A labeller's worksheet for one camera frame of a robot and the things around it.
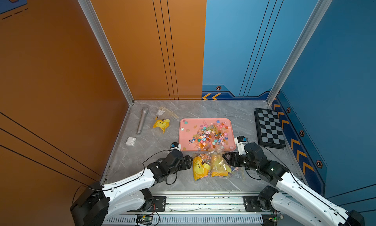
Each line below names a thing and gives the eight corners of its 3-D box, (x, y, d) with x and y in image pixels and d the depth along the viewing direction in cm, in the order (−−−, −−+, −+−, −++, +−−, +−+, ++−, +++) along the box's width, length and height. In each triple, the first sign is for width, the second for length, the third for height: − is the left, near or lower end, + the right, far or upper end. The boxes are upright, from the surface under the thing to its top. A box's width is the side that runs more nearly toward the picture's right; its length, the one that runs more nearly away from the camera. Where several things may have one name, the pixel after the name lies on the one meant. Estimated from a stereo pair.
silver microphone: (136, 134, 102) (135, 132, 100) (143, 111, 116) (142, 108, 114) (142, 134, 102) (141, 132, 100) (148, 111, 116) (147, 108, 114)
